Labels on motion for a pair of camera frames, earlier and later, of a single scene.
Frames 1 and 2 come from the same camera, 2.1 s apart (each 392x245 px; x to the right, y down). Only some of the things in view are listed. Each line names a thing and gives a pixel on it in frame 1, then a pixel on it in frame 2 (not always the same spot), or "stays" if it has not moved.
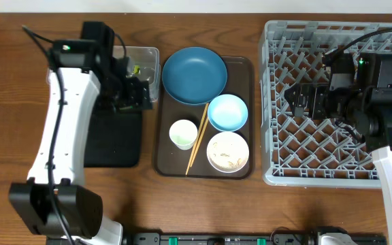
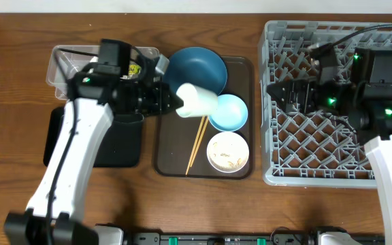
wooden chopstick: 197,137 stays
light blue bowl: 227,112 stays
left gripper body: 133,97 -> 142,101
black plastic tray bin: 113,139 stays
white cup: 183,133 -> 197,101
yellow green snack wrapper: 136,69 stays
